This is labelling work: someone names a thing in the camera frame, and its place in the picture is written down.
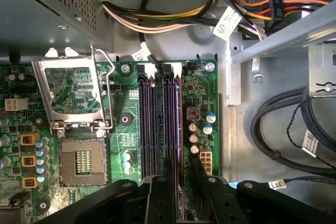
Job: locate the RAM stick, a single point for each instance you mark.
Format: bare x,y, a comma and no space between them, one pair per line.
180,129

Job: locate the beige power socket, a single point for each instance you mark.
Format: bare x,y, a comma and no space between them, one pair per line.
206,162

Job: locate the white four-pin power socket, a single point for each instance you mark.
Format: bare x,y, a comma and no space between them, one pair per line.
15,104

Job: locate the yellow square inductor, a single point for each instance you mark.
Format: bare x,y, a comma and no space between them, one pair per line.
30,182
29,160
29,139

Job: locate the black open PC case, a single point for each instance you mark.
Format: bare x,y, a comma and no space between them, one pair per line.
275,82

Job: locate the green motherboard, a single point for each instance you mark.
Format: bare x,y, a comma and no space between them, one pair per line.
123,98

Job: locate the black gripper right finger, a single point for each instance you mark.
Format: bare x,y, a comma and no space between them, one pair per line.
223,208

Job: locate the CPU socket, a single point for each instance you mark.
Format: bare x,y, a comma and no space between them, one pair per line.
68,161

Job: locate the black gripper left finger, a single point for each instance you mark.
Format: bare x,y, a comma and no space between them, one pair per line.
162,208

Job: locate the metal socket cover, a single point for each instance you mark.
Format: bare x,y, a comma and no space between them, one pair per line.
45,90

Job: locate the grey power supply unit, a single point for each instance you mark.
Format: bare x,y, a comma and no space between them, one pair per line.
26,19

